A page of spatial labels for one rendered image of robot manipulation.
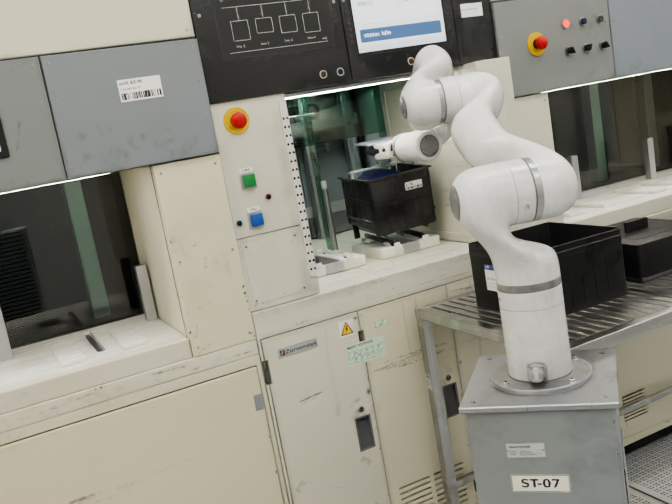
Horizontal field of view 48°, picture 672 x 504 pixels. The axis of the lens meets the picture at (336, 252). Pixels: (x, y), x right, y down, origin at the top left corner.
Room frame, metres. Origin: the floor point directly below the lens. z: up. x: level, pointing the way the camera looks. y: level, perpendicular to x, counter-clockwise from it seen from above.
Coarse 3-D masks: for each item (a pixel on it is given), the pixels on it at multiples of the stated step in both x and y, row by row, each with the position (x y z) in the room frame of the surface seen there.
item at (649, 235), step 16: (624, 224) 2.09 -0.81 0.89; (640, 224) 2.11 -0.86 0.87; (656, 224) 2.13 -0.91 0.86; (624, 240) 2.00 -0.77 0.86; (640, 240) 1.97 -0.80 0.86; (656, 240) 1.94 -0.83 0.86; (624, 256) 1.97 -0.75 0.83; (640, 256) 1.92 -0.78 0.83; (656, 256) 1.94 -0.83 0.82; (640, 272) 1.92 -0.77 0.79; (656, 272) 1.94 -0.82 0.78
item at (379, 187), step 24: (360, 144) 2.39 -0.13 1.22; (408, 168) 2.47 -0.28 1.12; (360, 192) 2.34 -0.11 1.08; (384, 192) 2.30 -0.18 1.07; (408, 192) 2.33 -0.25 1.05; (360, 216) 2.38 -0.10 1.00; (384, 216) 2.30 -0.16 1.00; (408, 216) 2.33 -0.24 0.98; (432, 216) 2.36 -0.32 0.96; (384, 240) 2.36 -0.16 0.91
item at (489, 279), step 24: (528, 240) 2.05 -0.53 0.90; (552, 240) 2.07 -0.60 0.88; (576, 240) 1.78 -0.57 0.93; (600, 240) 1.81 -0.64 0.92; (480, 264) 1.93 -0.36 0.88; (576, 264) 1.77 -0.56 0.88; (600, 264) 1.80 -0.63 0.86; (480, 288) 1.95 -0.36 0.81; (576, 288) 1.77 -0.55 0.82; (600, 288) 1.80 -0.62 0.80; (624, 288) 1.83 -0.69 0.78
